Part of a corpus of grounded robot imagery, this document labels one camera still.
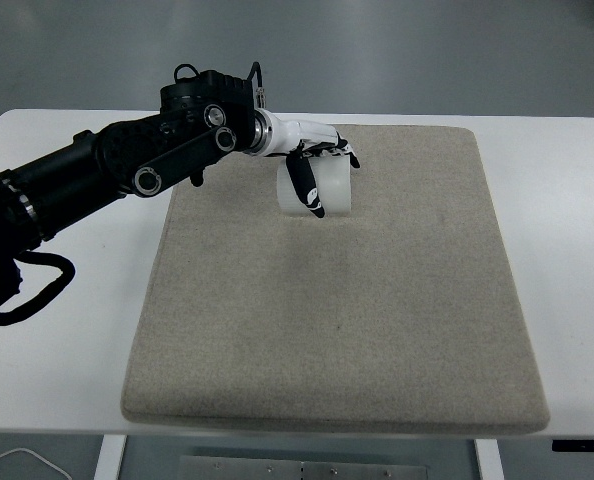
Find white table leg left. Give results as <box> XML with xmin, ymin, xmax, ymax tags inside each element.
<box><xmin>93</xmin><ymin>435</ymin><xmax>127</xmax><ymax>480</ymax></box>

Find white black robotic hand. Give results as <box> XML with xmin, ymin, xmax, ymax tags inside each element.
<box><xmin>250</xmin><ymin>109</ymin><xmax>360</xmax><ymax>218</ymax></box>

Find beige fabric mat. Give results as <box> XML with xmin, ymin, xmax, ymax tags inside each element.
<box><xmin>121</xmin><ymin>125</ymin><xmax>550</xmax><ymax>435</ymax></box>

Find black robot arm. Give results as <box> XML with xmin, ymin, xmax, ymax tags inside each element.
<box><xmin>0</xmin><ymin>63</ymin><xmax>264</xmax><ymax>326</ymax></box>

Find black table control panel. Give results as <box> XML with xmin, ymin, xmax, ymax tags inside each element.
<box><xmin>551</xmin><ymin>439</ymin><xmax>594</xmax><ymax>453</ymax></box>

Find black sleeved cable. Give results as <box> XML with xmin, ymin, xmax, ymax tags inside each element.
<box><xmin>0</xmin><ymin>252</ymin><xmax>76</xmax><ymax>327</ymax></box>

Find white cable on floor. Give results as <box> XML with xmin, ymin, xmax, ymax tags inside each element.
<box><xmin>0</xmin><ymin>447</ymin><xmax>71</xmax><ymax>480</ymax></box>

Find white table leg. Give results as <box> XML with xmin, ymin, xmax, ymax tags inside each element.
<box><xmin>93</xmin><ymin>435</ymin><xmax>127</xmax><ymax>480</ymax></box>
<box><xmin>474</xmin><ymin>439</ymin><xmax>505</xmax><ymax>480</ymax></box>

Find white table leg right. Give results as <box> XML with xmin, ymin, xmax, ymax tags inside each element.
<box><xmin>474</xmin><ymin>439</ymin><xmax>505</xmax><ymax>480</ymax></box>

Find white cup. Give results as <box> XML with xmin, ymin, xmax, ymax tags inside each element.
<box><xmin>276</xmin><ymin>155</ymin><xmax>351</xmax><ymax>216</ymax></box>

